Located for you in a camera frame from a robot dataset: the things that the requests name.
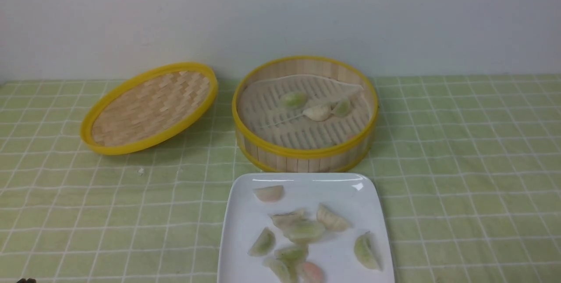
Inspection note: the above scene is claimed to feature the dark object at bottom edge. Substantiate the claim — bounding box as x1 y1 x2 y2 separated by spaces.
17 278 37 283

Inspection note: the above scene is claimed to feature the yellow rimmed bamboo steamer basket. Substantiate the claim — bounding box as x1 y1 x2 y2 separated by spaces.
232 56 379 173

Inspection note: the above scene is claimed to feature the green checkered tablecloth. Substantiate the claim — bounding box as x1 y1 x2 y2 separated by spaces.
0 75 561 283

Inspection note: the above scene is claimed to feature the white steamer liner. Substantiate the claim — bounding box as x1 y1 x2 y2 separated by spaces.
237 74 373 150

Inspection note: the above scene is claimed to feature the small green dumpling in steamer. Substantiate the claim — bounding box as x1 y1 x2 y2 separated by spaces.
331 99 352 118

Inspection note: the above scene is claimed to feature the yellow rimmed bamboo steamer lid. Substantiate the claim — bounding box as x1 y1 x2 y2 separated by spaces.
80 63 218 155

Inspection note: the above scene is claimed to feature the large green dumpling on plate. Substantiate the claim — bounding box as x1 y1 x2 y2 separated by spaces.
283 220 325 245

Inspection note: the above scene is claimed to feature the green dumpling at plate edge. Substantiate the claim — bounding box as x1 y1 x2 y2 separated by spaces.
263 258 298 283

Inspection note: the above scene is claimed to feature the pale dumpling on plate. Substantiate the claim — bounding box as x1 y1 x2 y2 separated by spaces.
269 209 306 230

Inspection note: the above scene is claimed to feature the white square plate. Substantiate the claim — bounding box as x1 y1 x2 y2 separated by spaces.
217 173 396 283

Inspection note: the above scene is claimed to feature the cream pleated dumpling on plate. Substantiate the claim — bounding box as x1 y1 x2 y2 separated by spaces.
316 203 352 232

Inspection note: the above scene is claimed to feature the pale pink dumpling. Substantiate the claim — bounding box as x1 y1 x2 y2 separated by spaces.
253 185 284 203

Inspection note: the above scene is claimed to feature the white dumpling in steamer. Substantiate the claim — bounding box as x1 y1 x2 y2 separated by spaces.
302 104 331 122

